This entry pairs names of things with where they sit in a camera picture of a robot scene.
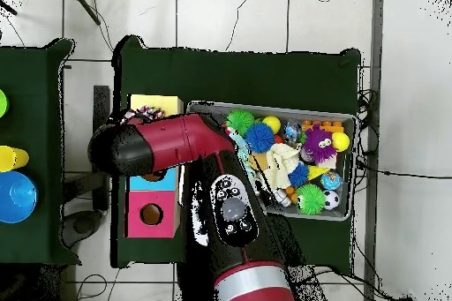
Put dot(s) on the multicoloured knotted rag toy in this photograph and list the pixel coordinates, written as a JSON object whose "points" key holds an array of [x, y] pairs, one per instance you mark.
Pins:
{"points": [[148, 112]]}

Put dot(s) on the shallow silver mesh bin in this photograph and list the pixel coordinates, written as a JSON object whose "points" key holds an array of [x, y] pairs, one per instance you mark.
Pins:
{"points": [[317, 214]]}

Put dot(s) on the orange toy building block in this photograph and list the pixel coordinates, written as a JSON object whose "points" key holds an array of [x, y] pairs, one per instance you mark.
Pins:
{"points": [[328, 126]]}

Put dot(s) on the black tripod leg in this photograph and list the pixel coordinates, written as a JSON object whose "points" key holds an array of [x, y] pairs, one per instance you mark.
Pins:
{"points": [[8, 8], [85, 7]]}

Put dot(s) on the yellow cup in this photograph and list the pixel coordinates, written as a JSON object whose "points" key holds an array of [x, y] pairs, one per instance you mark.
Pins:
{"points": [[12, 158]]}

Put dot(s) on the green spiky ball with eyes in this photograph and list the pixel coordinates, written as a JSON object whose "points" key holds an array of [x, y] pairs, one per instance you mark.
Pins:
{"points": [[310, 199]]}

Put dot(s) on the wooden box with three holes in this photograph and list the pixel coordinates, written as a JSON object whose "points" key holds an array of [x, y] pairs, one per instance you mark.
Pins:
{"points": [[152, 230]]}

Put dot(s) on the dark green table cloth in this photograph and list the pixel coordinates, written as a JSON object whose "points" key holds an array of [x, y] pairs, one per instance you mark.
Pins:
{"points": [[229, 75], [35, 103]]}

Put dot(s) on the small soccer ball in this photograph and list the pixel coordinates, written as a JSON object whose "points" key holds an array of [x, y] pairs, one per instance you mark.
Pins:
{"points": [[332, 199]]}

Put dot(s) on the cream cloth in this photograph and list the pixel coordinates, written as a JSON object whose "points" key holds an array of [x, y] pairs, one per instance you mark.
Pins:
{"points": [[282, 163]]}

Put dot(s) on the green cup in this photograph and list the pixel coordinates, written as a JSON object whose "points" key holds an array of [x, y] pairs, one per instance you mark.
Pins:
{"points": [[2, 103]]}

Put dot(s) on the purple spiky monster toy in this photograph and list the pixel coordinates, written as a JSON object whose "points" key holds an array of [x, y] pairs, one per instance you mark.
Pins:
{"points": [[317, 144]]}

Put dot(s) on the blue spiky ball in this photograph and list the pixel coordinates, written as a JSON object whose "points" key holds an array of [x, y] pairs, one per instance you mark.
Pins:
{"points": [[259, 138]]}

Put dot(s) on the blue bowl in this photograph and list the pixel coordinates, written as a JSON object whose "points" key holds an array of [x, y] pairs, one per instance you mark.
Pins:
{"points": [[16, 197]]}

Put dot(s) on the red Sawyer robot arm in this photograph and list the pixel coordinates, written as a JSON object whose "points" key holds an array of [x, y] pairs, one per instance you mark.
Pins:
{"points": [[169, 138]]}

